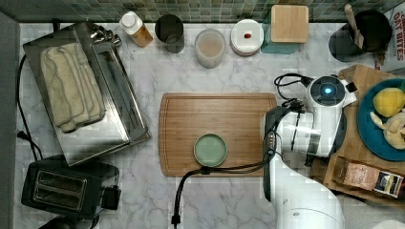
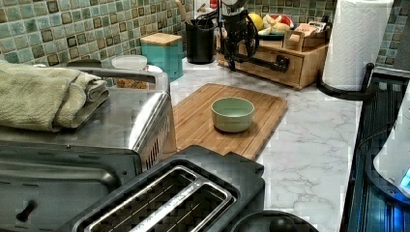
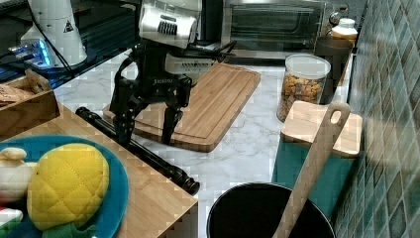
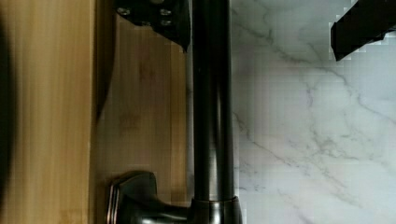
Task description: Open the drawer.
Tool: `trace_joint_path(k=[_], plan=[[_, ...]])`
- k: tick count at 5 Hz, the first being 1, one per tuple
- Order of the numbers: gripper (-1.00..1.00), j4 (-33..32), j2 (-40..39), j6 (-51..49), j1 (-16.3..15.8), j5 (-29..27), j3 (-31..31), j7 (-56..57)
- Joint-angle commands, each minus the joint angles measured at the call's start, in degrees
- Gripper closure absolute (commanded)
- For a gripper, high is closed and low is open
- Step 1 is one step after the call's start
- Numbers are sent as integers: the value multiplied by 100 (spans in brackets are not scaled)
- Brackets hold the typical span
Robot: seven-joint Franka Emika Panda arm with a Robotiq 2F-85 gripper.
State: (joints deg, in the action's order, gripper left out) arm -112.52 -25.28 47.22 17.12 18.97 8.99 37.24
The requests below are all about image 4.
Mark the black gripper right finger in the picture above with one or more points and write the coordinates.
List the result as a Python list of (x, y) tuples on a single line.
[(366, 22)]

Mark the wooden drawer cabinet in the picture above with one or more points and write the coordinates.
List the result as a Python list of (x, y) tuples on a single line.
[(90, 97)]

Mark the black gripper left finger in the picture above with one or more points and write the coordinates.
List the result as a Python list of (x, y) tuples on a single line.
[(169, 18)]

